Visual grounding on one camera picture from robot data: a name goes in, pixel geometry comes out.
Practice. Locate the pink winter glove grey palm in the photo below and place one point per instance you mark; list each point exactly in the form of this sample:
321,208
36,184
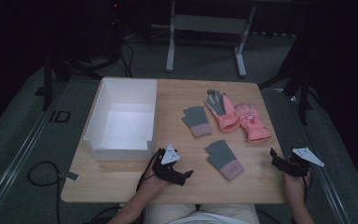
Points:
225,115

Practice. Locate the person's left hand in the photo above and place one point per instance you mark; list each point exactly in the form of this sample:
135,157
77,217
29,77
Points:
152,185

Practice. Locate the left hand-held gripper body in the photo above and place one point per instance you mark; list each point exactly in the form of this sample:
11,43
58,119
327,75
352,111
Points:
167,169

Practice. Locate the pink winter glove red print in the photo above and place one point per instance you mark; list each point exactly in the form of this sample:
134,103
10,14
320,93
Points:
253,123

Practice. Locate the person's light trousers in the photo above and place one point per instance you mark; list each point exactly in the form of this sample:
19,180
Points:
199,214

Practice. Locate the grey metal table clip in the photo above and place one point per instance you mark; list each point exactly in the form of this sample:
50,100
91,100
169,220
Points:
70,175

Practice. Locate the grey knit glove pink cuff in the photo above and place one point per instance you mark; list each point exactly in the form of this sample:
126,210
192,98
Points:
196,119
223,157

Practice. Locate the metal floor rail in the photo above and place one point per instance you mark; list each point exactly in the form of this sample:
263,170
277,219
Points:
18,155
317,174

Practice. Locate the white storage box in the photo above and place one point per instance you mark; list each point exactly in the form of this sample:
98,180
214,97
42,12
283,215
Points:
127,130

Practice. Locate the black tripod stand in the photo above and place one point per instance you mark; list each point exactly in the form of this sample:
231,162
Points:
300,84
51,71

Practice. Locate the person's right hand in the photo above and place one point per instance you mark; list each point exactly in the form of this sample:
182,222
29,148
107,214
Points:
295,186

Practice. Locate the white metal desk frame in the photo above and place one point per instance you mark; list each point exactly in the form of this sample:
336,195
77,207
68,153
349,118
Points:
209,23

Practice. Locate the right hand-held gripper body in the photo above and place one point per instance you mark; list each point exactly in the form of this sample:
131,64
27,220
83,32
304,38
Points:
296,165

